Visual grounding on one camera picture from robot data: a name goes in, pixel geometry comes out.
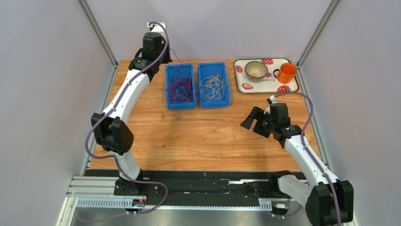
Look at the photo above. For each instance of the left blue plastic bin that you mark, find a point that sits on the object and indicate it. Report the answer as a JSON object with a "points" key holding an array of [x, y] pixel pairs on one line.
{"points": [[180, 87]]}

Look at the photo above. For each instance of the beige ceramic bowl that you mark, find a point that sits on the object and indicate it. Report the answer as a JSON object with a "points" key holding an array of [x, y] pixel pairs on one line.
{"points": [[255, 70]]}

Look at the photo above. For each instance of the strawberry print tray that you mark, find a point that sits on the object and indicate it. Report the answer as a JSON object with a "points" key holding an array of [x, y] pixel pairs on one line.
{"points": [[268, 84]]}

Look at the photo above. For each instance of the blue plastic bin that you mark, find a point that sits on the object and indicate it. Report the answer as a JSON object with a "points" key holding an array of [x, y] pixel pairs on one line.
{"points": [[214, 88], [180, 87]]}

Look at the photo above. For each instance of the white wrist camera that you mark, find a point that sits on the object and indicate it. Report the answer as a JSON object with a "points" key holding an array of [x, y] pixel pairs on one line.
{"points": [[271, 100], [158, 28]]}

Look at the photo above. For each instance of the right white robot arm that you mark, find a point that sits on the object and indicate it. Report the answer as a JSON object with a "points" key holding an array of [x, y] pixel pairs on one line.
{"points": [[327, 200]]}

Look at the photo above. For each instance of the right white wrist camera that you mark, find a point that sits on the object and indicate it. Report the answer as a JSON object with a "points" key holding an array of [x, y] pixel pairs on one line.
{"points": [[271, 100]]}

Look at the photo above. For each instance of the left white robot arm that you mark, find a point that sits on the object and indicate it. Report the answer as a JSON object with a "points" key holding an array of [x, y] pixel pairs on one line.
{"points": [[110, 128]]}

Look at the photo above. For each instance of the aluminium frame post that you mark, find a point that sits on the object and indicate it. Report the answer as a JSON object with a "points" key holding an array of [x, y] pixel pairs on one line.
{"points": [[85, 7], [330, 11]]}

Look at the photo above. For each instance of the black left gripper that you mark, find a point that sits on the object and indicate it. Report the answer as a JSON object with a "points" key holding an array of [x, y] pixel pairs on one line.
{"points": [[163, 43]]}

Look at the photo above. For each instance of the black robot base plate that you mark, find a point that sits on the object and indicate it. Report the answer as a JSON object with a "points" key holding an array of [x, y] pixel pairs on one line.
{"points": [[201, 188]]}

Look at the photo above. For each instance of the right aluminium frame post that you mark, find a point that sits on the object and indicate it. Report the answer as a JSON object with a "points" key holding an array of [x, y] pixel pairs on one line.
{"points": [[330, 11]]}

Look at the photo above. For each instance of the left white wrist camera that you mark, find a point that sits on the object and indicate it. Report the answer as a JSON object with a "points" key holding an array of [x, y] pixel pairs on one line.
{"points": [[158, 28]]}

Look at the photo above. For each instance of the orange mug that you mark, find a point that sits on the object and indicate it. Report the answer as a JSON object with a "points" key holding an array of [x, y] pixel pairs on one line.
{"points": [[285, 73]]}

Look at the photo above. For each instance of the left aluminium frame post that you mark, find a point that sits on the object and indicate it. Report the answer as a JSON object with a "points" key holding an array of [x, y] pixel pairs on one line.
{"points": [[85, 7]]}

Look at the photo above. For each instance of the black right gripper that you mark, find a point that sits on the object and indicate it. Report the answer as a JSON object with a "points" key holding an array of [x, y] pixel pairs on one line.
{"points": [[260, 121]]}

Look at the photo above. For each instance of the right blue plastic bin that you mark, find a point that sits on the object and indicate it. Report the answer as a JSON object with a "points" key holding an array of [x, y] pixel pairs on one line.
{"points": [[214, 88]]}

